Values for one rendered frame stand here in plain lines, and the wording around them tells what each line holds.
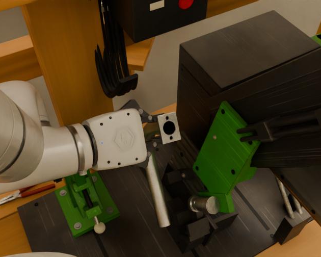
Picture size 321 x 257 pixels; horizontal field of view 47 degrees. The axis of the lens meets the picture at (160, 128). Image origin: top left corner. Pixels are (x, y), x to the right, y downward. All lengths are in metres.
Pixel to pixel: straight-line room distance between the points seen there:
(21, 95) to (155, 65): 2.27
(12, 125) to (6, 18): 3.15
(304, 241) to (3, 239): 0.78
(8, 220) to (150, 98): 1.61
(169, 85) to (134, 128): 1.94
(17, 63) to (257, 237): 0.72
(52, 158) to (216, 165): 0.36
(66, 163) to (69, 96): 0.33
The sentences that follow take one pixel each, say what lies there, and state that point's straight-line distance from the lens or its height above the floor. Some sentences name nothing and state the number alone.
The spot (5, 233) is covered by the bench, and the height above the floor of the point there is 0.88.
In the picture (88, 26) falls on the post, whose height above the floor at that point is 1.35.
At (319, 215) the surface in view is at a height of 1.13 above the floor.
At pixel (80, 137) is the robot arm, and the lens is 0.62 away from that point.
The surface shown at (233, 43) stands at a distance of 0.94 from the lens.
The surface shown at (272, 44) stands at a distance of 0.96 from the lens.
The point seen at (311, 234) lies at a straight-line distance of 1.06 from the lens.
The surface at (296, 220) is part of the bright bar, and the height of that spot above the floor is 1.01.
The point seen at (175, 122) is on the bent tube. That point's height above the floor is 1.27.
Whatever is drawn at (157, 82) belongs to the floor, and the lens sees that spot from 2.61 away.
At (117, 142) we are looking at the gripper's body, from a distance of 0.65.
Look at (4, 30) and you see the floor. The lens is 3.33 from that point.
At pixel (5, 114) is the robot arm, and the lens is 0.31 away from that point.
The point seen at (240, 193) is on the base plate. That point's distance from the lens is 1.06.
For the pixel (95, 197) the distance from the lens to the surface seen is 0.95.
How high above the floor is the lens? 1.81
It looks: 51 degrees down
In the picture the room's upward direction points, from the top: straight up
